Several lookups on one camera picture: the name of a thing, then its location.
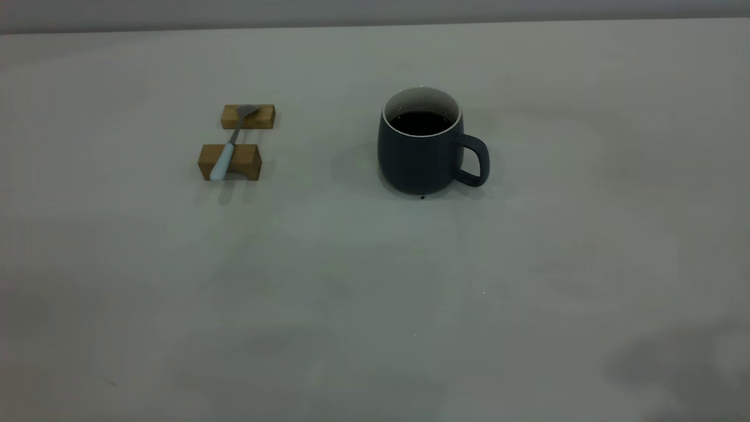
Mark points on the dark grey ceramic mug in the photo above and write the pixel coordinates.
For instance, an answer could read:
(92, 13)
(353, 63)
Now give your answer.
(416, 164)

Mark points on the arched wooden block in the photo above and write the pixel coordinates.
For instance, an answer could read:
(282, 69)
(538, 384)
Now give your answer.
(246, 158)

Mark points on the flat rectangular wooden block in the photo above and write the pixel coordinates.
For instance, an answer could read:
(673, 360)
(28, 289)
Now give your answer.
(261, 120)

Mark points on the dark coffee liquid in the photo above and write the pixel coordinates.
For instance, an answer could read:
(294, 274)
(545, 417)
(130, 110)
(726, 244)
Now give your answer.
(420, 123)

